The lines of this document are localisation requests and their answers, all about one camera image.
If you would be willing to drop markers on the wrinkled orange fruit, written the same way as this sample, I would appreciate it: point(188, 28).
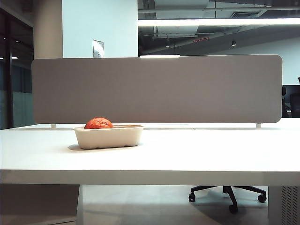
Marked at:
point(98, 123)

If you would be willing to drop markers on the beige paper lunchbox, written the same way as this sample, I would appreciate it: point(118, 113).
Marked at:
point(107, 138)

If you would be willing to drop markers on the grey fabric desk divider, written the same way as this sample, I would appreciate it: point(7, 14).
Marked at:
point(157, 89)

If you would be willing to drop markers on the white light bar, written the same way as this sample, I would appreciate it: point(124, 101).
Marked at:
point(159, 56)

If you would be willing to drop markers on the red LED sign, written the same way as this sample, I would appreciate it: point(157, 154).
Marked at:
point(201, 39)

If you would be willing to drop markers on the black ceiling spotlight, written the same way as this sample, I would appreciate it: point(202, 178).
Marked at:
point(234, 43)

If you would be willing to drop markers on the black office chair base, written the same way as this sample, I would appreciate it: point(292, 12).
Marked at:
point(228, 191)

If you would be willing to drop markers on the long ceiling light strip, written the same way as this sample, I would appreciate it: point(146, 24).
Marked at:
point(218, 22)

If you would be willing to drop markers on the black office chair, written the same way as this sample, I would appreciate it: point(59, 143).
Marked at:
point(291, 103)

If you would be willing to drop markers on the white desk side panel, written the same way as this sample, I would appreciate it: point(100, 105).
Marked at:
point(37, 204)

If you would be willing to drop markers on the perforated white desk leg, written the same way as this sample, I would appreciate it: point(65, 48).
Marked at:
point(284, 206)

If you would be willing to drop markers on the framed wall sign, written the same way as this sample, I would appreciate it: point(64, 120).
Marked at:
point(98, 48)

